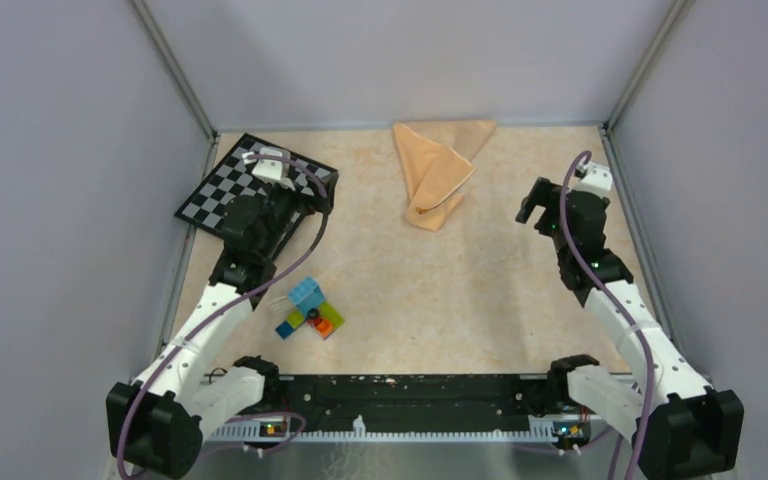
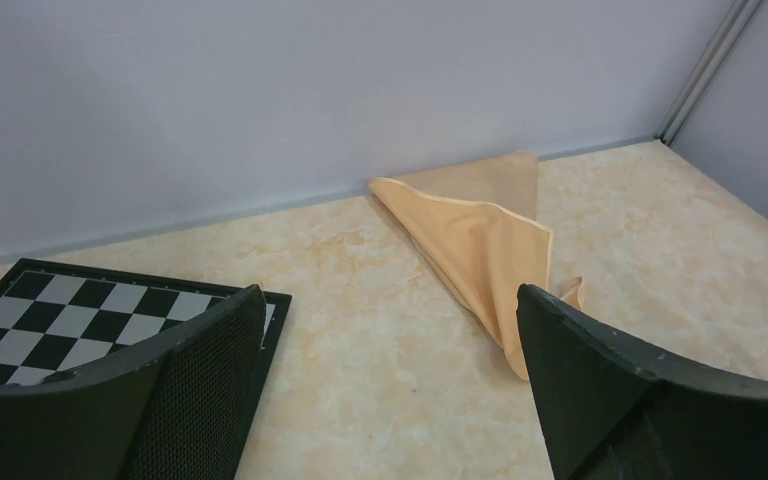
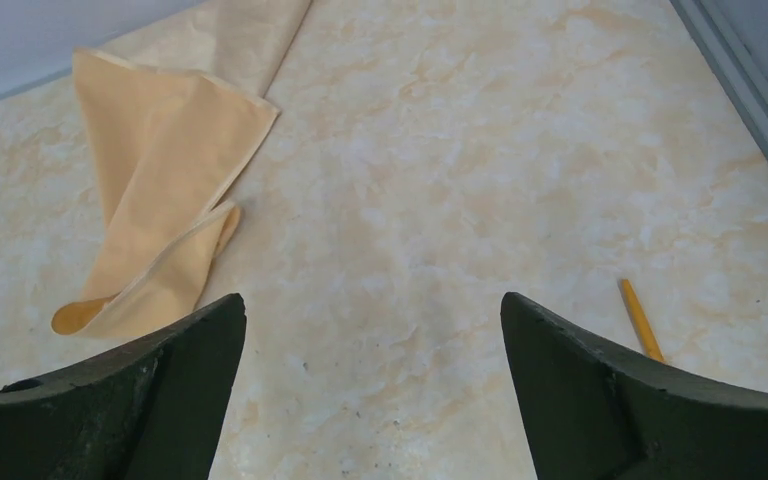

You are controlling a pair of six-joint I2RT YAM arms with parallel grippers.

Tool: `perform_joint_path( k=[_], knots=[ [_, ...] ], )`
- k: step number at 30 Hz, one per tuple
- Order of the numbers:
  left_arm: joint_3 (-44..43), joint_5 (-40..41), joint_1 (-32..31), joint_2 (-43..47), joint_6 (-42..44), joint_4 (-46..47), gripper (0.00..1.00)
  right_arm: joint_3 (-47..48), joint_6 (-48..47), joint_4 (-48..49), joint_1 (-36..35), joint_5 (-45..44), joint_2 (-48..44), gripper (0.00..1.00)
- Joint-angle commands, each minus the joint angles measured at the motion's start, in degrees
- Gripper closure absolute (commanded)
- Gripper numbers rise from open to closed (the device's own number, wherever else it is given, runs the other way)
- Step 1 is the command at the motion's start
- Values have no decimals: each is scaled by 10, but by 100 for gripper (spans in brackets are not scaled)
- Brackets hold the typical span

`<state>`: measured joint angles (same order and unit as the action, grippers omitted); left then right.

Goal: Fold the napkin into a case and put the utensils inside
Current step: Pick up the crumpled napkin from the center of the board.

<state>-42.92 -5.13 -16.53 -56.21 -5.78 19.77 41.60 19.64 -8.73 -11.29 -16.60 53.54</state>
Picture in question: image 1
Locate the colourful toy block pile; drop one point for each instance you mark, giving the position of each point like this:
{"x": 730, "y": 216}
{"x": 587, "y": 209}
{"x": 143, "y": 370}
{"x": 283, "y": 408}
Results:
{"x": 306, "y": 304}

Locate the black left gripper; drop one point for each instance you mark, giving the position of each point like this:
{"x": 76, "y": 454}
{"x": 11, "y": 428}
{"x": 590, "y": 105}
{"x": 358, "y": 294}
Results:
{"x": 330, "y": 183}

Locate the orange cloth napkin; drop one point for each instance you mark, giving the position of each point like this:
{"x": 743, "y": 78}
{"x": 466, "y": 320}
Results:
{"x": 437, "y": 160}

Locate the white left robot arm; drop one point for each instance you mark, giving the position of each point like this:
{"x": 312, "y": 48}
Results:
{"x": 159, "y": 421}

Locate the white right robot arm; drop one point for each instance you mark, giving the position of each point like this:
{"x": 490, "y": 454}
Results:
{"x": 677, "y": 424}

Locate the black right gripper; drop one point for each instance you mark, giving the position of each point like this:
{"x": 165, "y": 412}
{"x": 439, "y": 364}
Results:
{"x": 544, "y": 195}

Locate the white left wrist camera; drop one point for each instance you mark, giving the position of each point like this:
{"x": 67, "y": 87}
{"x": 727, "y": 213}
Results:
{"x": 268, "y": 170}

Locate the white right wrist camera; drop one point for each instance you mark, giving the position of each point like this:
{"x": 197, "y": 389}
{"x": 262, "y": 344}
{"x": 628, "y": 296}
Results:
{"x": 594, "y": 178}

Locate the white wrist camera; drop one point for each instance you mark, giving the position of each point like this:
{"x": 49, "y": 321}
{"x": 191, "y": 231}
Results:
{"x": 594, "y": 178}
{"x": 268, "y": 170}

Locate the black white checkerboard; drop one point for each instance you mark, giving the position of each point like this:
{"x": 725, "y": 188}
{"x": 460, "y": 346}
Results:
{"x": 234, "y": 176}

